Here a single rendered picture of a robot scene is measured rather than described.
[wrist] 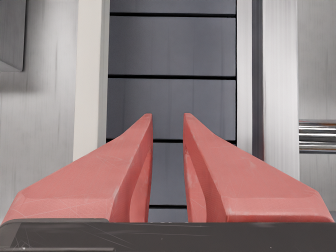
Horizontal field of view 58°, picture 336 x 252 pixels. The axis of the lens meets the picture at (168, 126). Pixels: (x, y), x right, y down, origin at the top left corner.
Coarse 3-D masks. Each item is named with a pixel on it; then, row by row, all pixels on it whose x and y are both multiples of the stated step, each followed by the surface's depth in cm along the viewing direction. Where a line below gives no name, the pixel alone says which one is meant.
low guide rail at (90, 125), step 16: (80, 0) 15; (96, 0) 15; (80, 16) 15; (96, 16) 15; (80, 32) 15; (96, 32) 15; (80, 48) 15; (96, 48) 15; (80, 64) 15; (96, 64) 15; (80, 80) 15; (96, 80) 15; (80, 96) 15; (96, 96) 15; (80, 112) 15; (96, 112) 15; (80, 128) 14; (96, 128) 14; (80, 144) 14; (96, 144) 14
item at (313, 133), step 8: (304, 120) 10; (312, 120) 10; (320, 120) 10; (328, 120) 10; (304, 128) 10; (312, 128) 10; (320, 128) 10; (328, 128) 10; (304, 136) 10; (312, 136) 10; (320, 136) 10; (328, 136) 10; (304, 144) 10; (312, 144) 10; (320, 144) 10; (328, 144) 10; (304, 152) 10; (312, 152) 10; (320, 152) 10; (328, 152) 10
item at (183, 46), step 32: (128, 0) 18; (160, 0) 18; (192, 0) 18; (224, 0) 18; (128, 32) 18; (160, 32) 18; (192, 32) 18; (224, 32) 18; (128, 64) 18; (160, 64) 18; (192, 64) 18; (224, 64) 18; (128, 96) 18; (160, 96) 18; (192, 96) 18; (224, 96) 18; (160, 128) 18; (224, 128) 18; (160, 160) 18; (160, 192) 18
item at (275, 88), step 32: (256, 0) 11; (288, 0) 10; (256, 32) 11; (288, 32) 10; (256, 64) 11; (288, 64) 10; (256, 96) 10; (288, 96) 10; (256, 128) 10; (288, 128) 10; (288, 160) 10
